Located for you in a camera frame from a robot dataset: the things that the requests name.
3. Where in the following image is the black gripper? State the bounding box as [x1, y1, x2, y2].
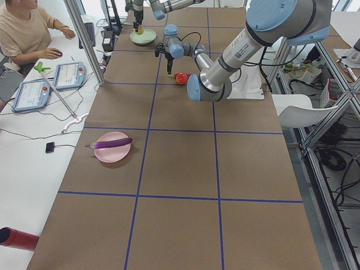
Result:
[125, 0, 143, 30]
[155, 42, 173, 75]

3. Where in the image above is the yellow pink peach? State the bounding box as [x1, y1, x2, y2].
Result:
[136, 25, 144, 35]

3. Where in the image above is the purple eggplant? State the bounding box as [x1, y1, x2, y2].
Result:
[85, 137, 132, 149]

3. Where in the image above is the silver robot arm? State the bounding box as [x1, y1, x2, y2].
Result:
[155, 0, 332, 102]
[125, 0, 203, 34]

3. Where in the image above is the light green plate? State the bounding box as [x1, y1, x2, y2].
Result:
[130, 29, 156, 45]

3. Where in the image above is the black power adapter box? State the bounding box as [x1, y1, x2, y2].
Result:
[102, 30, 115, 52]

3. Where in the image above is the black keyboard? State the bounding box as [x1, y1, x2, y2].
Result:
[84, 22, 96, 47]

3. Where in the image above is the far teach pendant tablet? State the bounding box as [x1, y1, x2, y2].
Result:
[53, 61, 86, 91]

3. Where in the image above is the teach pendant tablet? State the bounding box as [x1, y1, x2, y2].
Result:
[53, 61, 86, 91]
[12, 80, 51, 113]

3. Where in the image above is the reacher grabber stick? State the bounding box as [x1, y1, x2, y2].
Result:
[34, 61, 89, 134]

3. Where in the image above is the pink plate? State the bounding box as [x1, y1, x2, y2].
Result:
[94, 132, 131, 163]

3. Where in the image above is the seated person beige shirt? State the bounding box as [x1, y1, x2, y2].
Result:
[1, 1, 75, 75]

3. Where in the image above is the near teach pendant tablet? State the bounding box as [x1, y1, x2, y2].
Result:
[12, 80, 51, 113]

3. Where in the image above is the white plastic chair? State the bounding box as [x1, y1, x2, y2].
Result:
[272, 94, 338, 128]

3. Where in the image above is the cardboard box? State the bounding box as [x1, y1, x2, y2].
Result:
[301, 66, 322, 83]

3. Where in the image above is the small black box device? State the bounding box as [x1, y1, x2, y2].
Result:
[45, 142, 55, 154]

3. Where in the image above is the white red basket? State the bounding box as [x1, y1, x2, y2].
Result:
[320, 78, 344, 108]

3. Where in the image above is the red cylinder bottle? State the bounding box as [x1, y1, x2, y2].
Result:
[1, 227, 39, 251]

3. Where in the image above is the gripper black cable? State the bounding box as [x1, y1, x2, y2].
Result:
[178, 31, 203, 47]

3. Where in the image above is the aluminium frame post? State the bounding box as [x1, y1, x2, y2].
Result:
[64, 0, 105, 86]

